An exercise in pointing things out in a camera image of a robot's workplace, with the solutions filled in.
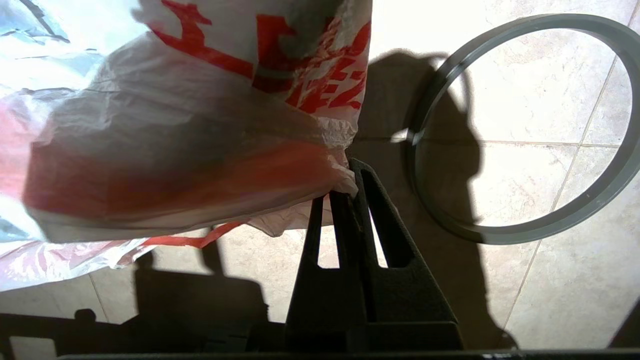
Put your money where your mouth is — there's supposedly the white plastic bag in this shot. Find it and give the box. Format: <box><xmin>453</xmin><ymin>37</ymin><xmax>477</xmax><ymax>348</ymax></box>
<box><xmin>0</xmin><ymin>0</ymin><xmax>373</xmax><ymax>292</ymax></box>

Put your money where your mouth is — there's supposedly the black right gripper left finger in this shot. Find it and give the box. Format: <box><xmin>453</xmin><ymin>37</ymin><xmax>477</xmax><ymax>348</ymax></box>
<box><xmin>285</xmin><ymin>190</ymin><xmax>368</xmax><ymax>352</ymax></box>

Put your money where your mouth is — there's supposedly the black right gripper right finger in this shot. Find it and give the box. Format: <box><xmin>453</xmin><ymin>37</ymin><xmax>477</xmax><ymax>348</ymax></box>
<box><xmin>348</xmin><ymin>158</ymin><xmax>463</xmax><ymax>352</ymax></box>

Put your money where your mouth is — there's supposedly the grey bin rim ring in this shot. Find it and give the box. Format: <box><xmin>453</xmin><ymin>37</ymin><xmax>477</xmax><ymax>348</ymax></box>
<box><xmin>406</xmin><ymin>13</ymin><xmax>640</xmax><ymax>246</ymax></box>

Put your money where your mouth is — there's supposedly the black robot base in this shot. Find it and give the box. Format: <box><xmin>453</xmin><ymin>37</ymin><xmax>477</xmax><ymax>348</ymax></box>
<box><xmin>0</xmin><ymin>309</ymin><xmax>286</xmax><ymax>357</ymax></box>

